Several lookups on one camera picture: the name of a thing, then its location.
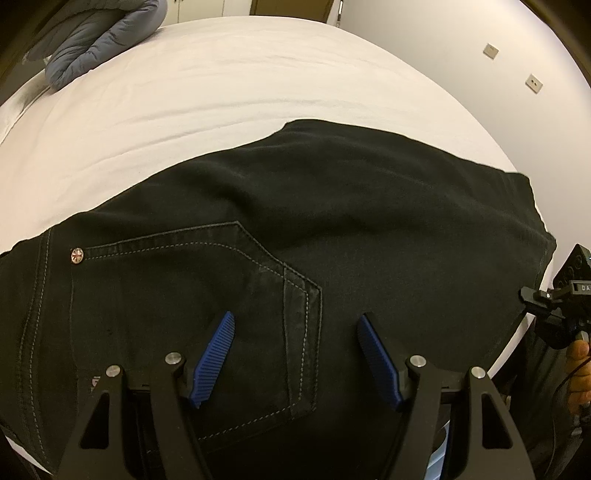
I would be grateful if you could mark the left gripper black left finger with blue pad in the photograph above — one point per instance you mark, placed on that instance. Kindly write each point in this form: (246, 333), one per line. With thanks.
(205, 354)

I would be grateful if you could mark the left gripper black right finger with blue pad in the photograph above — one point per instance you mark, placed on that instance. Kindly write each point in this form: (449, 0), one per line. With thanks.
(385, 359)

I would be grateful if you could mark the black denim pants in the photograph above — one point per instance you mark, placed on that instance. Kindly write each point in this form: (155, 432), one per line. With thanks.
(296, 235)

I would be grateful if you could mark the person's right hand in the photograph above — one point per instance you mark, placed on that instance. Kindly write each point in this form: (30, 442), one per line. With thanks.
(578, 361)

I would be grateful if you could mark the blue plastic storage bin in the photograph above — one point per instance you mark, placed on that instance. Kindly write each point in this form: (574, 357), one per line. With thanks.
(435, 465)

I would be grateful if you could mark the white bed sheet mattress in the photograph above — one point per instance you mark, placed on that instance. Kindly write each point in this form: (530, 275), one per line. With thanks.
(204, 86)

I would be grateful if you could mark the brown wooden door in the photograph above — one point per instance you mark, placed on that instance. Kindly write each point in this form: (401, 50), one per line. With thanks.
(314, 10)

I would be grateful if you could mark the blue folded quilted duvet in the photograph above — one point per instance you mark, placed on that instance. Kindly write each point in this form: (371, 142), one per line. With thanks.
(83, 35)

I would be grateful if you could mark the lower wall socket plate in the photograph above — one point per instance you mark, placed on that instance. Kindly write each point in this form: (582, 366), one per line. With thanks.
(534, 84)

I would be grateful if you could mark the wall socket plate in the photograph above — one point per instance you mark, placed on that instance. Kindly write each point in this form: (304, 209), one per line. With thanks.
(490, 51)
(534, 84)

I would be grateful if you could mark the upper wall socket plate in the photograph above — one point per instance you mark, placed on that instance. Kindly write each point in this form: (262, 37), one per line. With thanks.
(490, 51)

